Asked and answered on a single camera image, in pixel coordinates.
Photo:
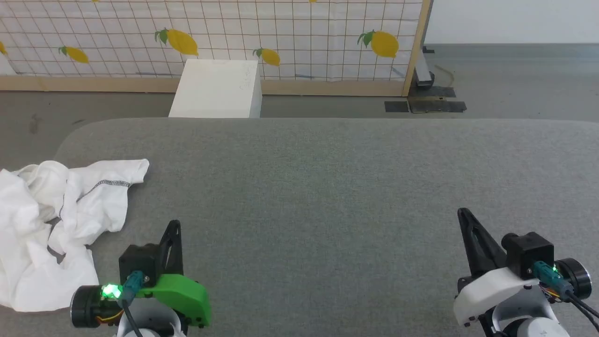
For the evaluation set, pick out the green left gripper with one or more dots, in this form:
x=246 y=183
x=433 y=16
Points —
x=180 y=292

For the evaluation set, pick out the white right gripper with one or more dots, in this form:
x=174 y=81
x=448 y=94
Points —
x=496 y=290

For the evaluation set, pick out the white long sleeve shirt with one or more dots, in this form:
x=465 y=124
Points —
x=93 y=201

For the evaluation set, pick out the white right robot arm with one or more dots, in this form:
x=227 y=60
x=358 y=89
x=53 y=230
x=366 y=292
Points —
x=529 y=323

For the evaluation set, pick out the grey fabric sofa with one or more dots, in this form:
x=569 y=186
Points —
x=304 y=210

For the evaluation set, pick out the long black floor tape patch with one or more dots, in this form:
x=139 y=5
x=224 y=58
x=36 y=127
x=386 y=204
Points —
x=437 y=106

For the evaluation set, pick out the dark floor tape under foot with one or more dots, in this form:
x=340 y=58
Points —
x=442 y=91

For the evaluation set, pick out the small black floor tape patch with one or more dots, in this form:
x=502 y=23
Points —
x=397 y=106

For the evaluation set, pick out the white rectangular box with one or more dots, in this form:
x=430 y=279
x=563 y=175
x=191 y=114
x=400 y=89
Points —
x=217 y=89

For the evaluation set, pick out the grey metal partition foot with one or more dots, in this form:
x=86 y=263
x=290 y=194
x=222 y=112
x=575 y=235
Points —
x=423 y=70

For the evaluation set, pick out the lemon-print grid screen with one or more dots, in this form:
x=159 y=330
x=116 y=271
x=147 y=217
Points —
x=327 y=88

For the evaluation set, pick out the lemon print partition screen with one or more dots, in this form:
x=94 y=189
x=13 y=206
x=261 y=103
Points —
x=299 y=32

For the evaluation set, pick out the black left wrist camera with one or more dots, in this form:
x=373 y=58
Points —
x=138 y=260

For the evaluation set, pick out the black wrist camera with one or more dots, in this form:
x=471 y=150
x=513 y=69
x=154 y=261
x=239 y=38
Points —
x=526 y=252
x=138 y=260

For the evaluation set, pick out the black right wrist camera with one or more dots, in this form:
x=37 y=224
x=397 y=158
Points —
x=526 y=252

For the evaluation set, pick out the teal left camera connector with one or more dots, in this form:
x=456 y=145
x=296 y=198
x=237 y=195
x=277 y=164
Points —
x=133 y=283

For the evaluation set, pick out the teal camera connector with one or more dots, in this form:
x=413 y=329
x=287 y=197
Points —
x=133 y=283
x=550 y=276

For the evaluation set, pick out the teal right camera connector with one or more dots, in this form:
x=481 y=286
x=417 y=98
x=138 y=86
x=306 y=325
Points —
x=550 y=276

